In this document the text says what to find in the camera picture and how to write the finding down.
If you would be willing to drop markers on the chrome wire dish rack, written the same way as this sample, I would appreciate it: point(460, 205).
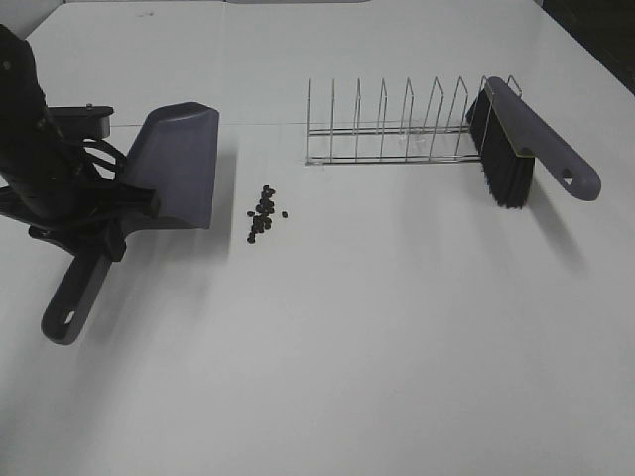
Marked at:
point(344, 128)

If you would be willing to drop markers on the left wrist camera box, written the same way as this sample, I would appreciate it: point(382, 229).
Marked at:
point(88, 122)

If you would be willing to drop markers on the pile of coffee beans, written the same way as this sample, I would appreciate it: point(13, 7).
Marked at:
point(261, 214)

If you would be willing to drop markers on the purple plastic dustpan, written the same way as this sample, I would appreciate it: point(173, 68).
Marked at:
point(175, 153)

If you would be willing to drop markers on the purple hand brush black bristles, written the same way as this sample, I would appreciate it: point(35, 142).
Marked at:
point(510, 137)

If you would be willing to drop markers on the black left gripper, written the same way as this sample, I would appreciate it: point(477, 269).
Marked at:
point(73, 208)

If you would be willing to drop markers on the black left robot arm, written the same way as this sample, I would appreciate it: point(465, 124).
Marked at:
point(28, 132)

